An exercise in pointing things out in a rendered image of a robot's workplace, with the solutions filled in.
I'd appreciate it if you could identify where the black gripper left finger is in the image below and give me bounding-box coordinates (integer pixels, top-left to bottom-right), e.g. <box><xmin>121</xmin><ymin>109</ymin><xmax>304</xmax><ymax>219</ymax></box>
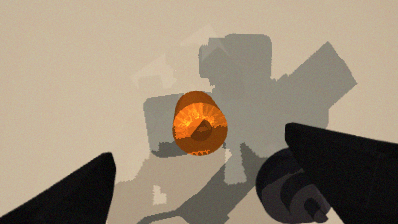
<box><xmin>0</xmin><ymin>152</ymin><xmax>116</xmax><ymax>224</ymax></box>

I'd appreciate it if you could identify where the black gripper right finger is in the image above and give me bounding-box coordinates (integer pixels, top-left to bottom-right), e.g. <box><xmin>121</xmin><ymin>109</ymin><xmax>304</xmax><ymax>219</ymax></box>
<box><xmin>285</xmin><ymin>123</ymin><xmax>398</xmax><ymax>224</ymax></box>

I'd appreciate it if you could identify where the dark round pedestal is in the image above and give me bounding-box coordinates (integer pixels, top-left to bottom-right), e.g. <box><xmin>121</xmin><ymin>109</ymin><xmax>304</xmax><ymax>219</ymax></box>
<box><xmin>255</xmin><ymin>147</ymin><xmax>332</xmax><ymax>224</ymax></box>

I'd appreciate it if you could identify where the orange knob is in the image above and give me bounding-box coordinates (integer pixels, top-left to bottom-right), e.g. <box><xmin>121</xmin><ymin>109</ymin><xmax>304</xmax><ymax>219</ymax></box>
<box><xmin>172</xmin><ymin>91</ymin><xmax>228</xmax><ymax>156</ymax></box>

